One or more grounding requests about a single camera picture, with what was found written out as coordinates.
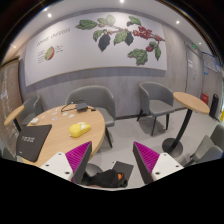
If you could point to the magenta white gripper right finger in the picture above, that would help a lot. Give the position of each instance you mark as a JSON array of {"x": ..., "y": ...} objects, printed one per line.
[{"x": 152, "y": 165}]

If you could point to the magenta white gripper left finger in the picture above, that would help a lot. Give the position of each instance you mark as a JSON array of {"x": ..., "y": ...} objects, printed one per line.
[{"x": 71, "y": 165}]

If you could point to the yellow computer mouse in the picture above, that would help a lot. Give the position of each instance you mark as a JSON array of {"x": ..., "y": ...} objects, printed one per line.
[{"x": 78, "y": 129}]

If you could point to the black mouse pad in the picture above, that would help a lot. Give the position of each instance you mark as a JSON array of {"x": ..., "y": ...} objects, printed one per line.
[{"x": 31, "y": 140}]

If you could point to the black bag on floor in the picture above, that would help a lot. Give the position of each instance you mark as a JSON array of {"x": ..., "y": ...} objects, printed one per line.
[{"x": 116, "y": 177}]

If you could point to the white packet on table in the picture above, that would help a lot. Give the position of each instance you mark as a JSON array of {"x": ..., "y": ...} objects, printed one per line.
[{"x": 34, "y": 121}]

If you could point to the black power adapter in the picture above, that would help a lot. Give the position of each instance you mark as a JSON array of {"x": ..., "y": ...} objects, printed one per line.
[{"x": 81, "y": 107}]

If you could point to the grey armchair far right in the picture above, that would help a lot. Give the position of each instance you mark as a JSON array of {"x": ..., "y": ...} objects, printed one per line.
[{"x": 210, "y": 148}]

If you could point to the grey armchair left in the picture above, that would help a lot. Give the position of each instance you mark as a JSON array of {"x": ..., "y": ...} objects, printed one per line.
[{"x": 32, "y": 108}]

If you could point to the grey armchair centre right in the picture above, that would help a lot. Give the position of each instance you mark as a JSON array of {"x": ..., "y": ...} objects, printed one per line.
[{"x": 155, "y": 100}]

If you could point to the tall round wooden side table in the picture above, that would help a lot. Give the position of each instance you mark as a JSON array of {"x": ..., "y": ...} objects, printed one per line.
[{"x": 173, "y": 146}]

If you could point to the grey armchair behind table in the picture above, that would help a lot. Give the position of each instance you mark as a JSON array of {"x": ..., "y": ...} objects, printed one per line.
[{"x": 98, "y": 97}]

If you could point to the small wooden table left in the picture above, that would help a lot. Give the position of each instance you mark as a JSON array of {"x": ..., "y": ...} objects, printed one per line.
[{"x": 12, "y": 117}]

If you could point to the red fire extinguisher box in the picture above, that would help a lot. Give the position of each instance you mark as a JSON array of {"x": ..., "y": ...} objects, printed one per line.
[{"x": 204, "y": 98}]

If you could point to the grey door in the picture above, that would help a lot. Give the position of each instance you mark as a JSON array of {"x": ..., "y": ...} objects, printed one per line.
[{"x": 194, "y": 73}]

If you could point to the black bin by wall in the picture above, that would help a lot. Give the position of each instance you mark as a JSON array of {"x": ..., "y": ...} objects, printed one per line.
[{"x": 214, "y": 106}]

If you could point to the coffee plant wall mural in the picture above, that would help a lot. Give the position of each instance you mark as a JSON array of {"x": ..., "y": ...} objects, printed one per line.
[{"x": 95, "y": 40}]

